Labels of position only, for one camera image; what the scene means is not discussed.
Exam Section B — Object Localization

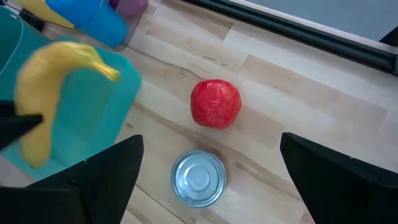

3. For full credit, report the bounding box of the red round fruit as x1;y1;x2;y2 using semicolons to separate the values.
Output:
190;78;243;130

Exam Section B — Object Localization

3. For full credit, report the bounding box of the black frame clamp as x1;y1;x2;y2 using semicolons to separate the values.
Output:
379;26;398;48

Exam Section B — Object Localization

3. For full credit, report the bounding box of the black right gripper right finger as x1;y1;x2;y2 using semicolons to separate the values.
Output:
279;132;398;224

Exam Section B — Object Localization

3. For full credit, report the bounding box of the blue plastic water bottle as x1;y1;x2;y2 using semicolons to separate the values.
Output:
45;0;129;49

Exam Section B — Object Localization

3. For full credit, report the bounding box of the black aluminium table frame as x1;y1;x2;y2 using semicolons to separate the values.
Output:
183;0;398;77

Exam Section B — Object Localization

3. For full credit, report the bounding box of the translucent teal plastic tray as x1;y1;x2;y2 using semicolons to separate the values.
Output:
0;40;143;182

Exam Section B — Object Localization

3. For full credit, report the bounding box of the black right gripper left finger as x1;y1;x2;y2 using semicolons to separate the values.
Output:
0;134;144;224

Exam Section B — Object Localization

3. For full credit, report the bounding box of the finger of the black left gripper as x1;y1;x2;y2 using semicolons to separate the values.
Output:
0;114;44;152
0;100;16;116

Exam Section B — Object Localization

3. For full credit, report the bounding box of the silver can with green label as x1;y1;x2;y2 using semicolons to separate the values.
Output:
170;149;227;208

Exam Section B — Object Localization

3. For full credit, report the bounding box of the yellow banana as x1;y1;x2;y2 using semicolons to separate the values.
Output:
14;41;121;169

